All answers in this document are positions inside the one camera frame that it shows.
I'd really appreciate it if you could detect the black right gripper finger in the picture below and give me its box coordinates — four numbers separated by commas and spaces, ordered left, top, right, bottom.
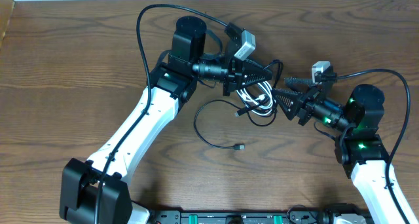
272, 88, 303, 121
284, 77, 316, 88

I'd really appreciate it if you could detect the white usb cable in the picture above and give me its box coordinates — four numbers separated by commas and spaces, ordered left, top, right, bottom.
235, 80, 274, 117

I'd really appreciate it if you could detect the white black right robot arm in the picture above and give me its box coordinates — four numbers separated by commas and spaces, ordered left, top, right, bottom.
272, 62, 418, 223

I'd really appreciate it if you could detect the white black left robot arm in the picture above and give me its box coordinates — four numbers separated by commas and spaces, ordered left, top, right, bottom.
59, 16, 272, 223

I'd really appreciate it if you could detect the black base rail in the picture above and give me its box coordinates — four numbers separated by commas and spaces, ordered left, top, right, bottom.
143, 203, 374, 224

